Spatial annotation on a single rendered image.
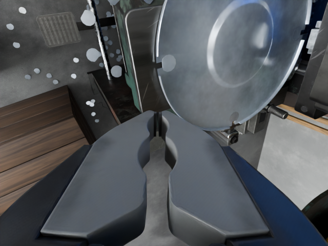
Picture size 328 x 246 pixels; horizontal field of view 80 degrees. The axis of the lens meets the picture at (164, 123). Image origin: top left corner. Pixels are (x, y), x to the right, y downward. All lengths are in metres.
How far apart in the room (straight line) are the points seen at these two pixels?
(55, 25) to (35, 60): 0.24
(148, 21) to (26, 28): 0.81
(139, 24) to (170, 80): 0.08
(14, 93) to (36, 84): 0.10
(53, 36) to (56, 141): 0.37
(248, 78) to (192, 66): 0.11
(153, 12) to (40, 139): 0.63
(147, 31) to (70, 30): 0.62
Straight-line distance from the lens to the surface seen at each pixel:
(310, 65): 0.35
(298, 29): 0.45
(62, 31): 0.86
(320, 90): 0.30
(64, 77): 1.07
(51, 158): 0.84
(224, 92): 0.35
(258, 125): 0.54
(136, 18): 0.26
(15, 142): 0.80
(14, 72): 1.07
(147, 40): 0.26
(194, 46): 0.29
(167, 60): 0.27
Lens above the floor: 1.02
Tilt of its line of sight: 50 degrees down
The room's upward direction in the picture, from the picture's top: 137 degrees clockwise
